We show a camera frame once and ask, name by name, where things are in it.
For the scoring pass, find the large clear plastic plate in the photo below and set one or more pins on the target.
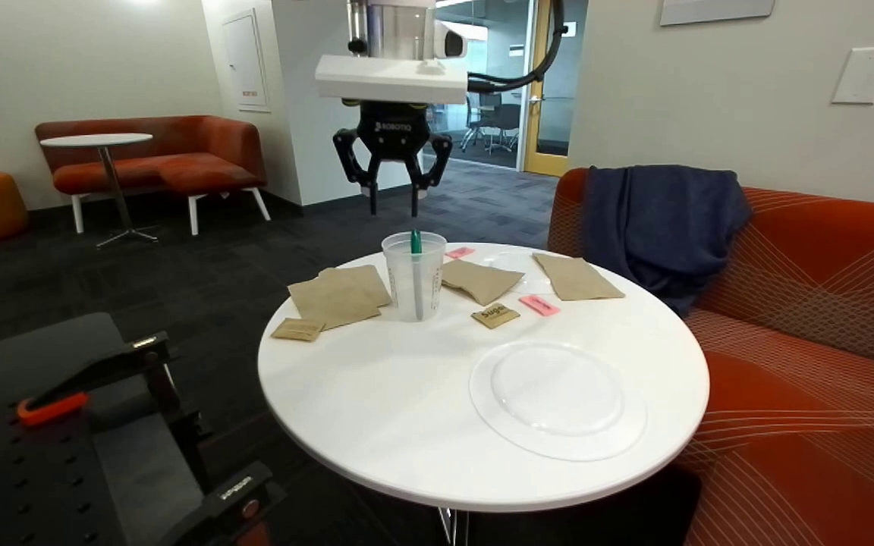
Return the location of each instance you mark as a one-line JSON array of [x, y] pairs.
[[555, 398]]

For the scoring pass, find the small orange background sofa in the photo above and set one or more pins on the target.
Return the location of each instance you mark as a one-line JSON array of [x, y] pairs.
[[154, 166]]

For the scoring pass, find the black clamp bracket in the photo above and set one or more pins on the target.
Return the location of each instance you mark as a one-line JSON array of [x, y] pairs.
[[211, 473]]

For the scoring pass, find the green pen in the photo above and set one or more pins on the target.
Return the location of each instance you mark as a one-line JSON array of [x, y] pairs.
[[418, 273]]

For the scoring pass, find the orange fabric sofa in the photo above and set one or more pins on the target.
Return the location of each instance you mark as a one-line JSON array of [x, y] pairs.
[[821, 382]]

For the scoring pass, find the pink sugar packet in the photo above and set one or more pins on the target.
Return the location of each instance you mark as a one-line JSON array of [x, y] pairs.
[[539, 306], [462, 252]]

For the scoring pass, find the wooden door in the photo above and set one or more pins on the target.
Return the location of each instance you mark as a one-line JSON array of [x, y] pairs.
[[548, 109]]

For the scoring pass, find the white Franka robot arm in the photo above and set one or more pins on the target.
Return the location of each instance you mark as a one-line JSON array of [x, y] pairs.
[[400, 25]]

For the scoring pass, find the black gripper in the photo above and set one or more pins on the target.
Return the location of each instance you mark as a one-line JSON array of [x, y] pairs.
[[393, 127]]

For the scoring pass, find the navy blue blanket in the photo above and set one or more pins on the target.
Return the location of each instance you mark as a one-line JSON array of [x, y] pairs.
[[660, 229]]

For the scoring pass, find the small round white table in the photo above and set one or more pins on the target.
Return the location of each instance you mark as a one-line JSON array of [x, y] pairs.
[[98, 139]]

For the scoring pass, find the small brown paper napkin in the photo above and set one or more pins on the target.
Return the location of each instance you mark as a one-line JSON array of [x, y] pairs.
[[299, 327]]

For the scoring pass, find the brown sugar packet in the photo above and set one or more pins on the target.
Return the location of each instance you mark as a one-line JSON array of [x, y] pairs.
[[497, 317]]

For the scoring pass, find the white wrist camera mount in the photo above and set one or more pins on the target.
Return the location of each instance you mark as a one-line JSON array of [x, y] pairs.
[[393, 79]]

